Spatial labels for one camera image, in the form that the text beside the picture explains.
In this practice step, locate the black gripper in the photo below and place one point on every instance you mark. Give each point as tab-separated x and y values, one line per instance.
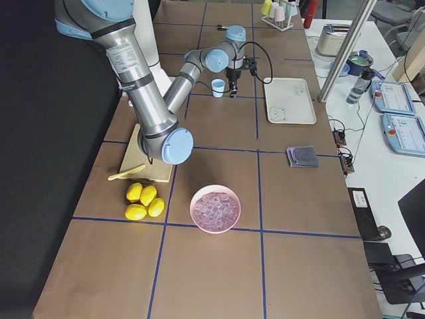
232	74

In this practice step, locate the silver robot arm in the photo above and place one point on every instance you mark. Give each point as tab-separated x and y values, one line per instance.
124	29

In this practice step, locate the light blue plastic cup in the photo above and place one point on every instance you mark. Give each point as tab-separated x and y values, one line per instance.
218	86

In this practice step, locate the white cup rack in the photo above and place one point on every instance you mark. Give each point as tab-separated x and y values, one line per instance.
291	11

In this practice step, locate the yellow cup on rack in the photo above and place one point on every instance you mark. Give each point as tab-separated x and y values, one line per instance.
266	7

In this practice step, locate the pink cup on rack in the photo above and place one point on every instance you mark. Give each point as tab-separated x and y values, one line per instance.
277	13

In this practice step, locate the pink bowl of ice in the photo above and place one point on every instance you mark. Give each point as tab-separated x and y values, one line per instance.
215	209

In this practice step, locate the cream bear tray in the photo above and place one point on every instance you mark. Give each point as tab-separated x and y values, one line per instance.
288	102

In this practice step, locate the grey folded cloth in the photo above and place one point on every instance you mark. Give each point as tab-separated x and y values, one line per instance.
302	157

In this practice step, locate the silver toaster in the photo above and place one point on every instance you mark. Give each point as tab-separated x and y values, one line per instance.
331	38

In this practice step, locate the red bottle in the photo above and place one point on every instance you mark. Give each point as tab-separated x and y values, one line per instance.
311	10

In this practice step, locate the wooden cutting board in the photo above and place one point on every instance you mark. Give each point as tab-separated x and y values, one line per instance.
157	171

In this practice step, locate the yellow plastic knife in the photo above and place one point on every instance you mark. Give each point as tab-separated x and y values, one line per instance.
127	172

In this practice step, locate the clear water bottle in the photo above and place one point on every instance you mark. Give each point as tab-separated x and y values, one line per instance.
361	86

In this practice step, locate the yellow lemon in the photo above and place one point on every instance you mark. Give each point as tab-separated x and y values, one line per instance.
133	192
147	195
135	212
156	207

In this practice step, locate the blue teach pendant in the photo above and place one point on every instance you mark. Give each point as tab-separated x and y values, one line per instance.
404	134
392	97

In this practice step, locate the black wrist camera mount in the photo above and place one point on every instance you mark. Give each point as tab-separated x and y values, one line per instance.
250	64

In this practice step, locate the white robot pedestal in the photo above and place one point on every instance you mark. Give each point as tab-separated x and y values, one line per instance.
145	36

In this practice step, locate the aluminium frame post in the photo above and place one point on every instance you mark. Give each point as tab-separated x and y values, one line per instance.
346	48

